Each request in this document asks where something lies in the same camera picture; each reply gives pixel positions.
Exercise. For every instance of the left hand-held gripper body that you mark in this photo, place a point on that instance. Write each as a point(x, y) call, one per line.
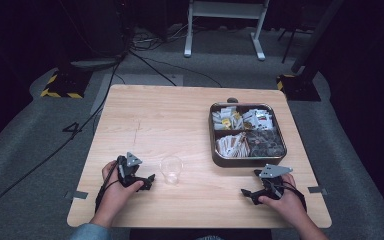
point(126, 171)

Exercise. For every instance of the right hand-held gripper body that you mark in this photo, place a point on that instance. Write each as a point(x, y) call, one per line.
point(272, 185)

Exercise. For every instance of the clear plastic cup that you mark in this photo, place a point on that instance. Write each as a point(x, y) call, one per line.
point(171, 170)

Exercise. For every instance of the brown compartment box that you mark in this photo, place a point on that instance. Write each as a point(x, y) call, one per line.
point(246, 162)

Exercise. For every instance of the person's right hand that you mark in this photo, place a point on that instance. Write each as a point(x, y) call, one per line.
point(288, 205)

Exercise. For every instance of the person's left hand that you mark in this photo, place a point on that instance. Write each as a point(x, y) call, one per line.
point(116, 198)

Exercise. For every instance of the grey tape strip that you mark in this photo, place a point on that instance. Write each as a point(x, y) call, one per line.
point(76, 195)
point(317, 190)

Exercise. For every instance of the pile of white brown packets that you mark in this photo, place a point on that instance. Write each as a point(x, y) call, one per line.
point(231, 146)

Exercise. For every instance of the pile of white red packets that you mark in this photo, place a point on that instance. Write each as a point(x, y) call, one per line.
point(258, 119)

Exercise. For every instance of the black tape floor mark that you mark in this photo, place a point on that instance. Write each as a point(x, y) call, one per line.
point(73, 128)

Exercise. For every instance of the pile of white yellow packets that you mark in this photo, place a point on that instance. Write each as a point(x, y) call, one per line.
point(226, 120)

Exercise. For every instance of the black yellow striped stand base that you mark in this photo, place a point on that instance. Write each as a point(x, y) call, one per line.
point(300, 88)
point(65, 85)

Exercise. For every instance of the black tripod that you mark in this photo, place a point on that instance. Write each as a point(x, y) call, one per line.
point(290, 43)

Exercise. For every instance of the dark slanted pole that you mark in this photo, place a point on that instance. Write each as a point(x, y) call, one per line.
point(316, 35)

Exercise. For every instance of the white metal stand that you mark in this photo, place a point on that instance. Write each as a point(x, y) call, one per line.
point(225, 10)

